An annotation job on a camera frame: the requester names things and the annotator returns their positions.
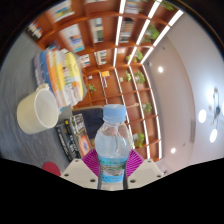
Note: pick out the stack of dark books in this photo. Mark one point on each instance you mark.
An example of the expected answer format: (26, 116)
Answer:
(76, 136)

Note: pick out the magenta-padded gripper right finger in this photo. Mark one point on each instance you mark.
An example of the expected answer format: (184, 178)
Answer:
(145, 171)

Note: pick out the recessed ceiling downlight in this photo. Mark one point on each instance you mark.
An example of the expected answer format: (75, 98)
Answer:
(160, 69)
(173, 150)

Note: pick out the cream ceramic mug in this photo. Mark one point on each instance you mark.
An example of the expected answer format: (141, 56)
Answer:
(30, 113)

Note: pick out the wooden shelf unit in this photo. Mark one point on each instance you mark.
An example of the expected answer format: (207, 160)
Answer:
(110, 80)

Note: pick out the clear blue-capped water bottle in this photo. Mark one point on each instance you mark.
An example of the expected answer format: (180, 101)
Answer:
(113, 143)

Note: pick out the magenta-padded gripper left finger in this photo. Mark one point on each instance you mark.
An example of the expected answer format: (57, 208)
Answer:
(80, 173)

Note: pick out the stack of colourful books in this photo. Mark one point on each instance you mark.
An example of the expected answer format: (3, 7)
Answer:
(60, 76)

